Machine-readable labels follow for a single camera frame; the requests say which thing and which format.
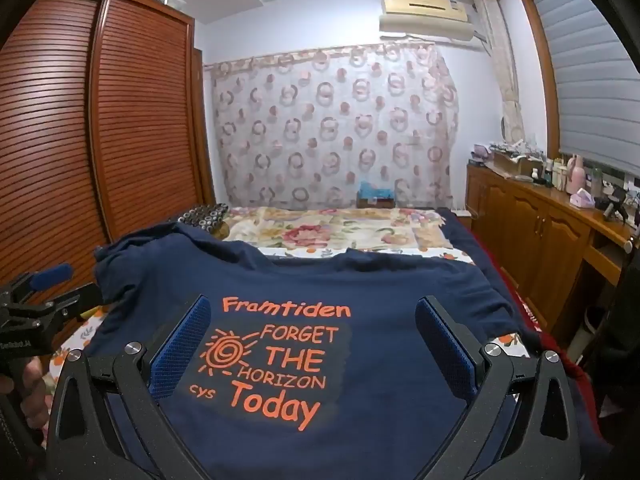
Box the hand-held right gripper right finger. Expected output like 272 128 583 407
415 295 583 480

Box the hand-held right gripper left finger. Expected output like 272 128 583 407
45 295 213 480

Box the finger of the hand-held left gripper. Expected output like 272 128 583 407
27 266 74 292
47 282 107 322

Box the navy blue t-shirt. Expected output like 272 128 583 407
85 222 608 480

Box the person's left hand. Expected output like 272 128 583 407
22 360 53 438

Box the orange fruit print bedsheet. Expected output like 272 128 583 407
42 245 526 411

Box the red bed cloth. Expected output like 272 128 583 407
480 255 596 391

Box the navy bed cover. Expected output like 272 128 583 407
437 207 501 263

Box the black beaded cushion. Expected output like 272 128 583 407
170 202 231 238

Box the wooden sideboard cabinet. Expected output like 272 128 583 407
465 160 640 351

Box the floral blanket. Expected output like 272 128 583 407
220 205 456 256

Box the wooden louvred wardrobe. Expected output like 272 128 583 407
0 0 216 361

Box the pink thermos bottle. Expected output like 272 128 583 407
566 155 586 193

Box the black tripod stand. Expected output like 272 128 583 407
602 185 636 223

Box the circle patterned sheer curtain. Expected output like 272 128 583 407
202 42 461 208

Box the beige tied curtain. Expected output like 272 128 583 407
472 0 526 146

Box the grey window blind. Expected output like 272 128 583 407
525 0 640 173

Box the wooden window frame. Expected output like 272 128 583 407
516 0 640 186

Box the beige wall air conditioner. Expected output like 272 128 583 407
378 0 476 43

